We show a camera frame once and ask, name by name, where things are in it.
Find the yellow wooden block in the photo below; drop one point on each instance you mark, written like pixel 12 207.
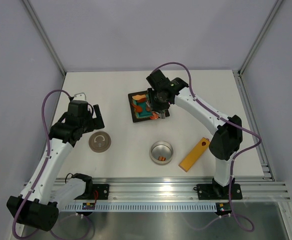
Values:
pixel 187 163

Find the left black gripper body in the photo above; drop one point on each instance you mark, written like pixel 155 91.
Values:
pixel 89 124

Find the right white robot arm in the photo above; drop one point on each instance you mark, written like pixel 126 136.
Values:
pixel 158 81

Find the right aluminium frame post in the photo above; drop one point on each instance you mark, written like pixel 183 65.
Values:
pixel 260 36

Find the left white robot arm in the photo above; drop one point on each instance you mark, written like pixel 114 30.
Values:
pixel 35 206

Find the orange flat food slice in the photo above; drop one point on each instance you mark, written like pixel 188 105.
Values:
pixel 138 97

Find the left aluminium frame post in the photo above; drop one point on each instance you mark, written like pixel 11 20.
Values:
pixel 30 10

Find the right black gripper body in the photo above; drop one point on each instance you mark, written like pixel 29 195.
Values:
pixel 156 101

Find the metal serving tongs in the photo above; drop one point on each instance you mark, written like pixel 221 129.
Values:
pixel 150 110

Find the orange toy shrimp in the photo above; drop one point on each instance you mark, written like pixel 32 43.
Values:
pixel 154 116

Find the aluminium frame post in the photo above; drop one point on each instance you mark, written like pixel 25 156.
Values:
pixel 30 10
pixel 260 36

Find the red crab claw food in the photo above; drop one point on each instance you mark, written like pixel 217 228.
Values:
pixel 137 108

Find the round grey tin lid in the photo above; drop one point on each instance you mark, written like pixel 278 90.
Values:
pixel 99 142

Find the slotted white cable duct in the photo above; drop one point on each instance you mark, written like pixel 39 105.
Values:
pixel 137 207

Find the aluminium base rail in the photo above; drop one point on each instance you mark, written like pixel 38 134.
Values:
pixel 180 189

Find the small brown meat piece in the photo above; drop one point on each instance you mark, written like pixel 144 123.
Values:
pixel 161 158

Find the black square plate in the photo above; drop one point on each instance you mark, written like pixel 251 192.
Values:
pixel 144 115

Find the round metal lunch tin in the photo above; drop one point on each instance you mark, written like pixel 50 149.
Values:
pixel 161 149

